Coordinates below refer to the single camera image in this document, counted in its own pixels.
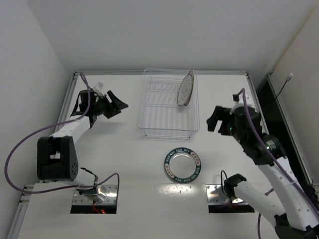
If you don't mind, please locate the white plate green clover design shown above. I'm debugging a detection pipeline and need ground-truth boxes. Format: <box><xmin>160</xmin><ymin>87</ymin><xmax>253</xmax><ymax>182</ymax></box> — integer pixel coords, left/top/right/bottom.
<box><xmin>177</xmin><ymin>74</ymin><xmax>191</xmax><ymax>106</ymax></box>

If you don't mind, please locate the white wire dish rack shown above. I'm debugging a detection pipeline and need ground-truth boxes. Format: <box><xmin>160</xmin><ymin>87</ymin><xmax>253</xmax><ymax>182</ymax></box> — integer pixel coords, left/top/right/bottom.
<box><xmin>138</xmin><ymin>68</ymin><xmax>200</xmax><ymax>139</ymax></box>

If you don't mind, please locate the plate with dark green rim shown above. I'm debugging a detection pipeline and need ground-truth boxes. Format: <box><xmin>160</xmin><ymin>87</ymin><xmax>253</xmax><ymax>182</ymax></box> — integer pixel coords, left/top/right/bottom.
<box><xmin>163</xmin><ymin>147</ymin><xmax>202</xmax><ymax>184</ymax></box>

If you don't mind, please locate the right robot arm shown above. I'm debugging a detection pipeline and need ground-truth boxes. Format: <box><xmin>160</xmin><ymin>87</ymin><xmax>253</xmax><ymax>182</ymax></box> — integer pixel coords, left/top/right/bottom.
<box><xmin>206</xmin><ymin>105</ymin><xmax>319</xmax><ymax>239</ymax></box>

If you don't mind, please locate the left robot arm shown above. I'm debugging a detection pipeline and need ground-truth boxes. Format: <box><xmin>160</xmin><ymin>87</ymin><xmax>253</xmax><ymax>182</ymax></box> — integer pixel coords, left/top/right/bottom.
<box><xmin>37</xmin><ymin>90</ymin><xmax>128</xmax><ymax>203</ymax></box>

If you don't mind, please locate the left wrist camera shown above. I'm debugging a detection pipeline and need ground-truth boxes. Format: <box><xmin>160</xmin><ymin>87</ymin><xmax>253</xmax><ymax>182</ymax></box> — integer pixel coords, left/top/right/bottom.
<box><xmin>93</xmin><ymin>82</ymin><xmax>104</xmax><ymax>97</ymax></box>

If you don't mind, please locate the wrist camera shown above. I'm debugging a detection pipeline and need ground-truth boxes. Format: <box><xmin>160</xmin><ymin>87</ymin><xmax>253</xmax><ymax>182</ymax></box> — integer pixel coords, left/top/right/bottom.
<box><xmin>229</xmin><ymin>93</ymin><xmax>241</xmax><ymax>115</ymax></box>
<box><xmin>93</xmin><ymin>82</ymin><xmax>104</xmax><ymax>97</ymax></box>

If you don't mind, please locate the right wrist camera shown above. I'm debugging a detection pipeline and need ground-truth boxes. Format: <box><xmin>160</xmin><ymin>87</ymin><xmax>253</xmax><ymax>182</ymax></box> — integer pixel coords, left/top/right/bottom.
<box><xmin>229</xmin><ymin>93</ymin><xmax>241</xmax><ymax>115</ymax></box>

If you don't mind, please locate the black thin base cable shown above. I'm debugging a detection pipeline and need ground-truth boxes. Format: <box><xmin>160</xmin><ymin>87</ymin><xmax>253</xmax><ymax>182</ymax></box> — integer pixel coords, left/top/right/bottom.
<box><xmin>220</xmin><ymin>170</ymin><xmax>231</xmax><ymax>197</ymax></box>

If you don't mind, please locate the black cable with white plug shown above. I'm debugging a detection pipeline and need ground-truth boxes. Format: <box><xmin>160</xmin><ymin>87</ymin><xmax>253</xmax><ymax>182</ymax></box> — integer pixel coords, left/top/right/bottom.
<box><xmin>258</xmin><ymin>72</ymin><xmax>294</xmax><ymax>119</ymax></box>

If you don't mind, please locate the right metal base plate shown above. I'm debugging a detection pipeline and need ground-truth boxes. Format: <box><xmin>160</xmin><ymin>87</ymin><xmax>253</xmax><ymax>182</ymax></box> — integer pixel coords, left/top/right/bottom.
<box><xmin>205</xmin><ymin>184</ymin><xmax>248</xmax><ymax>206</ymax></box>

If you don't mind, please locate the metal base plate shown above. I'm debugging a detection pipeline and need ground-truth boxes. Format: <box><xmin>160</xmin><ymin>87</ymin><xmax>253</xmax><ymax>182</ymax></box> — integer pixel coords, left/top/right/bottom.
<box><xmin>72</xmin><ymin>184</ymin><xmax>118</xmax><ymax>206</ymax></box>
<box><xmin>205</xmin><ymin>184</ymin><xmax>248</xmax><ymax>206</ymax></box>

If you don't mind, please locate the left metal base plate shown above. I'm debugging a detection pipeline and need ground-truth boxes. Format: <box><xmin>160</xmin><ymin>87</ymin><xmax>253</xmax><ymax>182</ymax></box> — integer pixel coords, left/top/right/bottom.
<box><xmin>72</xmin><ymin>184</ymin><xmax>118</xmax><ymax>206</ymax></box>

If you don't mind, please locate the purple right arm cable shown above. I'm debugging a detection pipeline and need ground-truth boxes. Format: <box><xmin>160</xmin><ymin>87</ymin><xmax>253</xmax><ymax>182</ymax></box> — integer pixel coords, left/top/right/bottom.
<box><xmin>236</xmin><ymin>88</ymin><xmax>319</xmax><ymax>239</ymax></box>

